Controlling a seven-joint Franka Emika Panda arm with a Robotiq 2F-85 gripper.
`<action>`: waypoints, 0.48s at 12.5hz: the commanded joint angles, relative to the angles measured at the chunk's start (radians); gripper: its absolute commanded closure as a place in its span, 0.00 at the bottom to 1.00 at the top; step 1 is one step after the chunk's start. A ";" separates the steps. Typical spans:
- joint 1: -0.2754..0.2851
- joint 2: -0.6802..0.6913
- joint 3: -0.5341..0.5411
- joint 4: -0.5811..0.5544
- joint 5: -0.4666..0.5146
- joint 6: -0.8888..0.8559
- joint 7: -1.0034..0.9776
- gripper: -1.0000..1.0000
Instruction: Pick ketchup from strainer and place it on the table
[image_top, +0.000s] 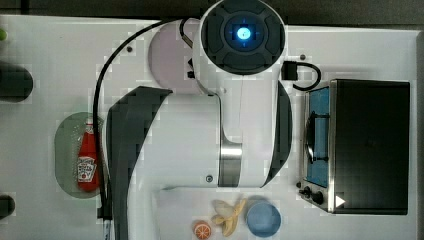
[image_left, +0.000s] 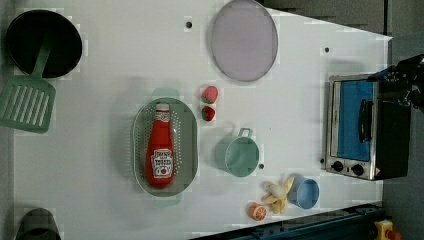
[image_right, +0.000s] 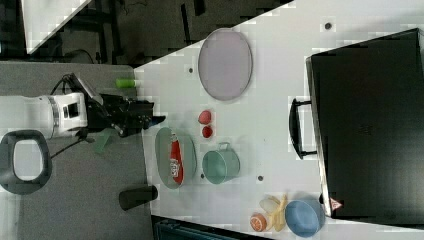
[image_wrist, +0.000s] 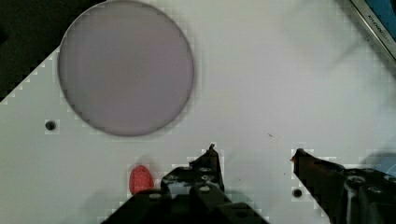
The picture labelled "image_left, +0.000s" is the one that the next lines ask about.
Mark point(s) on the red plush ketchup bottle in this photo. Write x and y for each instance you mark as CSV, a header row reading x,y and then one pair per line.
x,y
159,163

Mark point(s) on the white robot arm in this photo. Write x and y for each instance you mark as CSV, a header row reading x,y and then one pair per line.
x,y
405,80

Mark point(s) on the green oval strainer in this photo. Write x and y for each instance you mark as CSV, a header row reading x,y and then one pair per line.
x,y
184,139

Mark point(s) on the dark red plush strawberry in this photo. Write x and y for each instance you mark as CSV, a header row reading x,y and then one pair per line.
x,y
208,113

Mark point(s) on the light red plush strawberry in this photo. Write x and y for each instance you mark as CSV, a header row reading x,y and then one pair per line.
x,y
209,95

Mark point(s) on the lilac round plate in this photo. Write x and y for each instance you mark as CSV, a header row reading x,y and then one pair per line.
x,y
244,40

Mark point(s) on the plush peeled banana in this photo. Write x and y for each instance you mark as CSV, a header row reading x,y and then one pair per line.
x,y
277,195

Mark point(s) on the plush orange half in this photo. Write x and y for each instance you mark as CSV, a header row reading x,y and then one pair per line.
x,y
257,212

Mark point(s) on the blue cup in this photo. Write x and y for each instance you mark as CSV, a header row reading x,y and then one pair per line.
x,y
304,192

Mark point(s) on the silver toaster oven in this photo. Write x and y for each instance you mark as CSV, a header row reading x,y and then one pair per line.
x,y
368,128

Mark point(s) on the green slotted spatula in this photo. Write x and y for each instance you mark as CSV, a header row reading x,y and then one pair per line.
x,y
27,101

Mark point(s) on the grey cup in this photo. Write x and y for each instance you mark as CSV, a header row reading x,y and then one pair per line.
x,y
38,224

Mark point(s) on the black frying pan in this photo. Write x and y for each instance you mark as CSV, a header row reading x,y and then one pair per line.
x,y
26,33

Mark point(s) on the yellow red toy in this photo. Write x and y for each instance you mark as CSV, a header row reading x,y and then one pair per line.
x,y
385,231

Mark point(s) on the green cup with handle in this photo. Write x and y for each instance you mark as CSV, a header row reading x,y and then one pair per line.
x,y
238,155

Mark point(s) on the blue metal frame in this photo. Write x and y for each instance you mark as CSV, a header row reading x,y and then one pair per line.
x,y
353,223

